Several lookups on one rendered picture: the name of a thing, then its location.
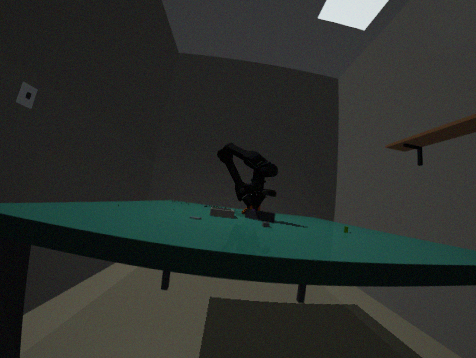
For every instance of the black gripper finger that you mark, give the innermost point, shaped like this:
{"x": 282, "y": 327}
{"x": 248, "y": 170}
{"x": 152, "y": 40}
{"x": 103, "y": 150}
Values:
{"x": 253, "y": 200}
{"x": 259, "y": 200}

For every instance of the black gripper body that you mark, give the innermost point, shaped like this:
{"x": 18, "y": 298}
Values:
{"x": 263, "y": 192}

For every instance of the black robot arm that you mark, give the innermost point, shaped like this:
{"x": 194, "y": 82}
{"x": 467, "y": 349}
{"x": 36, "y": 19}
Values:
{"x": 251, "y": 159}

